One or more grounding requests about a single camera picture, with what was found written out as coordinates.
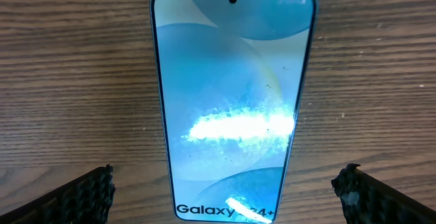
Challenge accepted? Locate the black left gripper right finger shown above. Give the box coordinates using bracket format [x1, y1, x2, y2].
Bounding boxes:
[331, 163, 435, 224]

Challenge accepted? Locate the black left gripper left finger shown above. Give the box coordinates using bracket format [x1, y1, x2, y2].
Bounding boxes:
[1, 165, 115, 224]

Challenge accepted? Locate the blue Galaxy smartphone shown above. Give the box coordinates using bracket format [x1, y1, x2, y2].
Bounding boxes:
[150, 0, 317, 223]

